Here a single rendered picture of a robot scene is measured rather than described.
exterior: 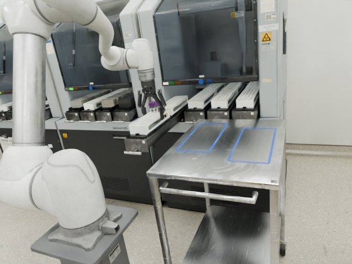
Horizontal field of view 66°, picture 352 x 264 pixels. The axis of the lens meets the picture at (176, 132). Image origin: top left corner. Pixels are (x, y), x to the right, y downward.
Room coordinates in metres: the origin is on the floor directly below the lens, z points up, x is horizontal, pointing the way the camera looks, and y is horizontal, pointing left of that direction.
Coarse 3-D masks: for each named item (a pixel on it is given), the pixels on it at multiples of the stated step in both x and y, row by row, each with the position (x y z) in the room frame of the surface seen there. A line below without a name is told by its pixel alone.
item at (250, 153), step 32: (192, 128) 1.27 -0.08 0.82; (224, 128) 1.21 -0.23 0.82; (256, 128) 1.15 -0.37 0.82; (160, 160) 0.96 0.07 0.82; (192, 160) 0.92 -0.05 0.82; (224, 160) 0.88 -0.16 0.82; (256, 160) 0.85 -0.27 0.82; (192, 192) 0.76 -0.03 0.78; (256, 192) 0.71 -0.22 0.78; (160, 224) 0.87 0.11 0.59; (224, 224) 1.19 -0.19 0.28; (256, 224) 1.16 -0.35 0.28; (192, 256) 1.00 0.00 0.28; (224, 256) 0.98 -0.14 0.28; (256, 256) 0.95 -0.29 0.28
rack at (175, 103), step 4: (176, 96) 1.86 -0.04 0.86; (180, 96) 1.85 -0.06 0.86; (184, 96) 1.82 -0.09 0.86; (168, 100) 1.77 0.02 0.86; (172, 100) 1.76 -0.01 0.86; (176, 100) 1.74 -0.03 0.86; (180, 100) 1.73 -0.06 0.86; (184, 100) 1.85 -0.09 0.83; (188, 100) 1.83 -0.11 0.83; (168, 104) 1.66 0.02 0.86; (172, 104) 1.65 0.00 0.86; (176, 104) 1.64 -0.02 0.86; (180, 104) 1.77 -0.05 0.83; (184, 104) 1.76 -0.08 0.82; (168, 108) 1.57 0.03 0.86; (172, 108) 1.59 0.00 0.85; (176, 108) 1.74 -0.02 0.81; (172, 112) 1.58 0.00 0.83
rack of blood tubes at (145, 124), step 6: (150, 114) 1.49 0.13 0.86; (156, 114) 1.47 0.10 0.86; (168, 114) 1.53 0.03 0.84; (138, 120) 1.39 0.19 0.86; (144, 120) 1.38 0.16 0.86; (150, 120) 1.36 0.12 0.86; (156, 120) 1.47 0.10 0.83; (162, 120) 1.46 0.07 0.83; (132, 126) 1.32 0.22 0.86; (138, 126) 1.30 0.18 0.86; (144, 126) 1.29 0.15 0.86; (150, 126) 1.44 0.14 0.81; (156, 126) 1.38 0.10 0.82; (132, 132) 1.32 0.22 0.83; (138, 132) 1.30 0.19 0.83; (144, 132) 1.29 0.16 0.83
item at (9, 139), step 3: (3, 135) 2.42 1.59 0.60; (6, 135) 2.44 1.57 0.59; (0, 138) 2.49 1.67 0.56; (3, 138) 2.46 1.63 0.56; (6, 138) 2.44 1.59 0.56; (9, 138) 2.42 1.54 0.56; (0, 141) 2.49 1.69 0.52; (3, 141) 2.47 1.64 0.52; (6, 141) 2.45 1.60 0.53; (9, 141) 2.43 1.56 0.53; (3, 144) 2.48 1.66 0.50; (6, 144) 2.46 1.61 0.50; (9, 144) 2.44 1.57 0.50; (3, 147) 2.49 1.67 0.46; (6, 147) 2.47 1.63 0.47; (3, 150) 2.49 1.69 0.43
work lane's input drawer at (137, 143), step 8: (176, 112) 1.62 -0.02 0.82; (168, 120) 1.50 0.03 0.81; (176, 120) 1.57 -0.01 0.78; (160, 128) 1.39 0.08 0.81; (168, 128) 1.47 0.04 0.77; (128, 136) 1.30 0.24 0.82; (136, 136) 1.28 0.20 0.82; (144, 136) 1.26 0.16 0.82; (152, 136) 1.30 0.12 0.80; (160, 136) 1.37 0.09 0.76; (128, 144) 1.29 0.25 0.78; (136, 144) 1.27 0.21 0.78; (144, 144) 1.25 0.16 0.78; (152, 144) 1.29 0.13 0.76; (128, 152) 1.24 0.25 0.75; (136, 152) 1.23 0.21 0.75
